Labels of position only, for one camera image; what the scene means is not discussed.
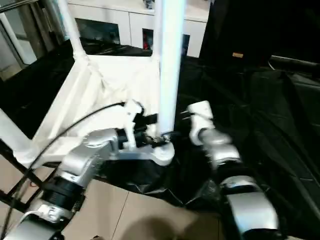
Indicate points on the white plastic table top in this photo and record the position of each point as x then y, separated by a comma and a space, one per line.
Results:
100, 87

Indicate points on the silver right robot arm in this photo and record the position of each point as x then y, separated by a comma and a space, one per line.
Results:
237, 180

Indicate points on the red bottle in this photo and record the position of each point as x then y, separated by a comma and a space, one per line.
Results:
145, 43

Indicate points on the black plastic mat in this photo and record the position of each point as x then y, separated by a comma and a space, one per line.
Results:
250, 100

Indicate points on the white sideboard cabinet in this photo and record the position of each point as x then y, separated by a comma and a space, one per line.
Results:
130, 22

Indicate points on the small tan label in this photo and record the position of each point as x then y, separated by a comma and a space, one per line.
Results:
237, 55

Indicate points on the black parts in clear bag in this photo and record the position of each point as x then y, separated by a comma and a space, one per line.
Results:
148, 3

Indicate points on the grey curtain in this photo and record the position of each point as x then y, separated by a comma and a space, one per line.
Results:
50, 25

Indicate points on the black draped furniture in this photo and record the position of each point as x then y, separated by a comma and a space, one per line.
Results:
262, 27

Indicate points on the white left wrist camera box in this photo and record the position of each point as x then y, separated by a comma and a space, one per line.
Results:
132, 115

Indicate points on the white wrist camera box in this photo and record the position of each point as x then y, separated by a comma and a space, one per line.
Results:
200, 117
132, 115

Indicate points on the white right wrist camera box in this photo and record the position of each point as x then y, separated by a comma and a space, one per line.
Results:
200, 117

